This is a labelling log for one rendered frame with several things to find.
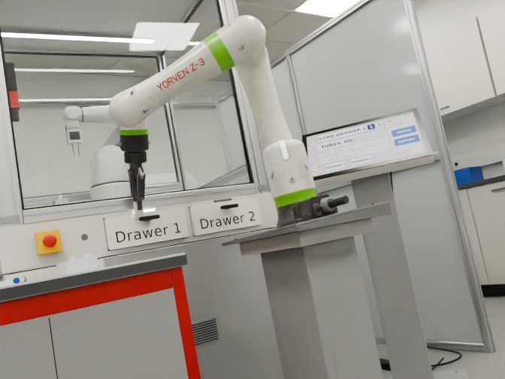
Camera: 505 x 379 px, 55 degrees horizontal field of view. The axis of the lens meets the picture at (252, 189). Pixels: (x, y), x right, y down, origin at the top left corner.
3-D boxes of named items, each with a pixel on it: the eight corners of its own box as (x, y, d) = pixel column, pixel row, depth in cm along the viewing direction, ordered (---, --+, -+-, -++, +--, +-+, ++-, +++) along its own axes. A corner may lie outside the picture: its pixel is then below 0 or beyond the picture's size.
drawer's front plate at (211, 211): (262, 224, 192) (257, 197, 193) (195, 235, 178) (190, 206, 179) (260, 225, 194) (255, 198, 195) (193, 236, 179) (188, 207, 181)
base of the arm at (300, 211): (364, 206, 131) (358, 185, 131) (325, 216, 122) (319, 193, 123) (305, 222, 152) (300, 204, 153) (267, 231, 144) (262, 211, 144)
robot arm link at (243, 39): (273, 50, 154) (254, 19, 155) (273, 34, 141) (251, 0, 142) (225, 80, 154) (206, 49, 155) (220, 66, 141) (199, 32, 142)
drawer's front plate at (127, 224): (188, 236, 177) (184, 207, 178) (109, 250, 162) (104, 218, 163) (187, 237, 178) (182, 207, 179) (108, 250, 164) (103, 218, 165)
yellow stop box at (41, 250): (63, 250, 152) (59, 228, 153) (38, 254, 149) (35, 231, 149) (61, 252, 157) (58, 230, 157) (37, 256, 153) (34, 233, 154)
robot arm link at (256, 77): (309, 184, 166) (263, 41, 171) (312, 179, 149) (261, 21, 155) (273, 195, 166) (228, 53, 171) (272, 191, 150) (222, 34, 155)
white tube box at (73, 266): (98, 269, 136) (96, 256, 136) (68, 274, 131) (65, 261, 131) (86, 271, 146) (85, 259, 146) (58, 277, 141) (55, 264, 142)
